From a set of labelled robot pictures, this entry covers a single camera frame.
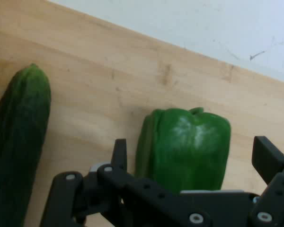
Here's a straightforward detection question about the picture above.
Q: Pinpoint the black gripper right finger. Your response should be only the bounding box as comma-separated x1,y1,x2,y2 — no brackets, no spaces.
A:
248,136,284,227

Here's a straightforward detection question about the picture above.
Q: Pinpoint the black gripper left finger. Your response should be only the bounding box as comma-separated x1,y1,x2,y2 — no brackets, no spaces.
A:
40,139,212,227

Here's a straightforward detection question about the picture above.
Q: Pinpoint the green bell pepper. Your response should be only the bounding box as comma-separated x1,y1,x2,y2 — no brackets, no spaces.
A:
134,107,231,195

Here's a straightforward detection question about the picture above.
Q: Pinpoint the wooden cutting board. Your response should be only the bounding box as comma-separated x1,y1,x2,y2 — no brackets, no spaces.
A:
0,0,284,227

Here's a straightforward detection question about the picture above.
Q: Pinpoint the dark green cucumber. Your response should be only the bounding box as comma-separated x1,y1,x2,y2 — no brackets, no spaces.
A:
0,63,52,227

